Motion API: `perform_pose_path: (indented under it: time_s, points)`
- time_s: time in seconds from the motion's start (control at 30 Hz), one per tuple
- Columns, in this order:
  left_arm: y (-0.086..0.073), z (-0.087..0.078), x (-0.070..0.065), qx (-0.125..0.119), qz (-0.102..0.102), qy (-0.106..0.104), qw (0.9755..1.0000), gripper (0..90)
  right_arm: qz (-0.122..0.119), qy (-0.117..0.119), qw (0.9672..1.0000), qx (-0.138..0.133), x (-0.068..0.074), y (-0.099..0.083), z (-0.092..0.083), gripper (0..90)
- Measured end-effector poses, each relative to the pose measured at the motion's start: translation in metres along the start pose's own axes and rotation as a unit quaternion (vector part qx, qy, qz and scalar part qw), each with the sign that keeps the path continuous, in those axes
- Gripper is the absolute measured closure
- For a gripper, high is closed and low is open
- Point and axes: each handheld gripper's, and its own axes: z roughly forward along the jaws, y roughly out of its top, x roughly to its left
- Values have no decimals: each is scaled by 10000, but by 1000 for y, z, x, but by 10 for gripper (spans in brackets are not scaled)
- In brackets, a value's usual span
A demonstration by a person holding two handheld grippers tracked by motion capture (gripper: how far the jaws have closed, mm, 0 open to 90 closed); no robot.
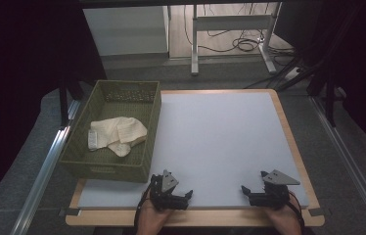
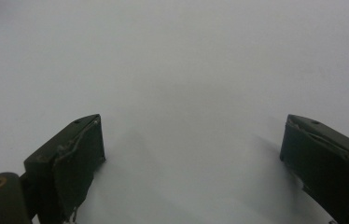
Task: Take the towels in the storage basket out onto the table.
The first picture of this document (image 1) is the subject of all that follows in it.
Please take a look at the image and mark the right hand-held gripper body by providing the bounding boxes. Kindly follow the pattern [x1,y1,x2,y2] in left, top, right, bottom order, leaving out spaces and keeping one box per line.
[249,168,301,210]

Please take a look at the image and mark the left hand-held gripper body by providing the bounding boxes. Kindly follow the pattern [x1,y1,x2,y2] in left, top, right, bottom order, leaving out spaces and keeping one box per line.
[149,169,190,212]

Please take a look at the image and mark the cream paw print cloth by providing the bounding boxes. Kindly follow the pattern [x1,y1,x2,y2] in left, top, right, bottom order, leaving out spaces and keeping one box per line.
[87,116,149,158]

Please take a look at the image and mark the green plastic basket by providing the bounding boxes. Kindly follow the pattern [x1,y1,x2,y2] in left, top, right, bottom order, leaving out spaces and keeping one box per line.
[58,79,162,184]

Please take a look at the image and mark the person's left hand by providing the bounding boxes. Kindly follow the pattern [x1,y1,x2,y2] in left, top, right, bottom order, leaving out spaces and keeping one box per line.
[136,206,174,235]

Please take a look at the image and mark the person's right hand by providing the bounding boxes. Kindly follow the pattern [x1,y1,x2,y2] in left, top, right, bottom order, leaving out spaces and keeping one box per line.
[263,202,304,235]

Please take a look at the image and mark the black tape piece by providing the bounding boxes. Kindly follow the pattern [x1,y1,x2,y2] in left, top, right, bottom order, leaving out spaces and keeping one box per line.
[307,207,326,217]
[58,208,83,217]

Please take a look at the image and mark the white table mat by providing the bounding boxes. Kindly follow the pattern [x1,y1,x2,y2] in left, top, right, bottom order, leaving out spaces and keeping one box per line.
[76,91,310,211]

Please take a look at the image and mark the white power strip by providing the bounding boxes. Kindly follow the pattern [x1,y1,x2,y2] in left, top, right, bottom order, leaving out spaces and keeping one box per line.
[283,66,302,82]

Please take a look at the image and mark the black tripod stand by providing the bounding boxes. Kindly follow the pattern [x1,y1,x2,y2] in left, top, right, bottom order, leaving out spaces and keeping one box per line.
[243,48,348,128]

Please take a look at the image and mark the black metal stand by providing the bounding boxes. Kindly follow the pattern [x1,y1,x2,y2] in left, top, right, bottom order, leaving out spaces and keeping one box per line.
[57,76,86,129]

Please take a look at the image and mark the white cabinet panel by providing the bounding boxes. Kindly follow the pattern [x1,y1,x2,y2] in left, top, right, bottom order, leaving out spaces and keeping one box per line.
[82,5,169,57]

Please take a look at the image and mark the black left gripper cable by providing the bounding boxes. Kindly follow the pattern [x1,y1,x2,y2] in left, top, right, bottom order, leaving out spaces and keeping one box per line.
[133,184,155,231]

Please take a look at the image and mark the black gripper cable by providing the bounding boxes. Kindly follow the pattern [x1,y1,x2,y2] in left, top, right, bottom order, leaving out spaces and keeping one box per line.
[133,184,155,231]
[288,191,306,231]

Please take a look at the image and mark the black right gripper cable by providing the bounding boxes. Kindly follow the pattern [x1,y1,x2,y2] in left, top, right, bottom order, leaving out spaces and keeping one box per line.
[288,191,306,231]

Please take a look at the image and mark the aluminium rail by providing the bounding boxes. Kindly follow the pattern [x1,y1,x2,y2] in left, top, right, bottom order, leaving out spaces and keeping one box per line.
[309,95,366,233]
[9,98,82,235]

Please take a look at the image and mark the black floor cables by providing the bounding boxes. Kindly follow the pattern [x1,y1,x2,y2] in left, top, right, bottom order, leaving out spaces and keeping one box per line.
[183,3,297,67]

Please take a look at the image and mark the white metal desk frame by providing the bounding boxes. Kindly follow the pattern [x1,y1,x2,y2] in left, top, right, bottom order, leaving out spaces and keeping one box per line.
[190,2,283,76]

